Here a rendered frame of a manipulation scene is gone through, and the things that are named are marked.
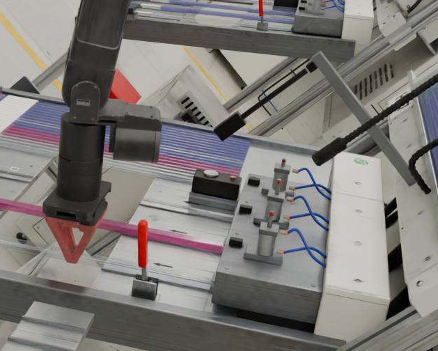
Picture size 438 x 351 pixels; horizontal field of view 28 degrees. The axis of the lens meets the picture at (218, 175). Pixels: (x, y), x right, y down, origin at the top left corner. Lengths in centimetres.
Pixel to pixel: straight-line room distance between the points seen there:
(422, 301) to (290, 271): 20
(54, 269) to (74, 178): 67
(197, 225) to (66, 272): 52
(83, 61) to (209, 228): 40
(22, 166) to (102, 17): 50
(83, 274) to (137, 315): 75
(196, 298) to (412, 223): 30
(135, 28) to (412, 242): 153
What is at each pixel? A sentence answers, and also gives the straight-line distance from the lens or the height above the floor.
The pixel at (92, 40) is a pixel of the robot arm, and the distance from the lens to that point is 104.
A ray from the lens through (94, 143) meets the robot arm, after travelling 110.
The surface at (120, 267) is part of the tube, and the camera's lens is 118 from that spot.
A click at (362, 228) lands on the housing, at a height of 126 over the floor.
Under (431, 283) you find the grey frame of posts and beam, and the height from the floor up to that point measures 134.
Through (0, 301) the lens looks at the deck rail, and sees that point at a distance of 115.
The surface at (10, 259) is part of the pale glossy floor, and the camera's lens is 280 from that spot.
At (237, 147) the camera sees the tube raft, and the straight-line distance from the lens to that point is 164.
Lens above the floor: 155
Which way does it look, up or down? 20 degrees down
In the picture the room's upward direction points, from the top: 55 degrees clockwise
